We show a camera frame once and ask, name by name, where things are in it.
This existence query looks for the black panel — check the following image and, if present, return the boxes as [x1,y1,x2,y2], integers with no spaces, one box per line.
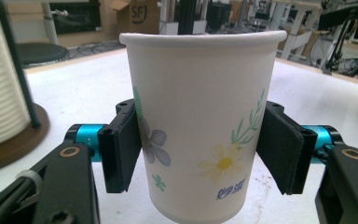
[49,2,102,35]

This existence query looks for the black cables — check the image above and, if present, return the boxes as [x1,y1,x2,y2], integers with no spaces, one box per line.
[69,40,126,60]

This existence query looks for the brown wooden cup holder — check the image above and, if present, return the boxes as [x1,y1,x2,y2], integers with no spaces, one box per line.
[0,0,50,175]

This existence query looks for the stack of white paper cups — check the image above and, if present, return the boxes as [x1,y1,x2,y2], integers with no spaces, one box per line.
[0,0,32,149]

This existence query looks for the white table frame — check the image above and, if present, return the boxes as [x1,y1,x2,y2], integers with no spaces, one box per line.
[278,1,323,61]

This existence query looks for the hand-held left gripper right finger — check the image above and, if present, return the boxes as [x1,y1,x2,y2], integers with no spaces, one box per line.
[255,100,334,196]

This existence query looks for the white pole with knob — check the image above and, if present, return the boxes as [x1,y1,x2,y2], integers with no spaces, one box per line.
[41,2,69,46]

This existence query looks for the black upright post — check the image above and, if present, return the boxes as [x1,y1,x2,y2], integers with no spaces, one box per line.
[177,0,212,35]

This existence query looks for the black metal stand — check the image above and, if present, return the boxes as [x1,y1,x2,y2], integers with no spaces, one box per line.
[318,0,358,74]

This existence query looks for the cardboard box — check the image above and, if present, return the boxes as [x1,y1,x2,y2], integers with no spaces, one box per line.
[106,0,161,35]

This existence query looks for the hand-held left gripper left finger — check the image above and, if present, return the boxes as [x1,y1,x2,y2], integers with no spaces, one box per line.
[76,98,143,194]

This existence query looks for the floral paper cup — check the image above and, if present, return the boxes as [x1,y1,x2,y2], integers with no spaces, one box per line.
[118,30,288,224]

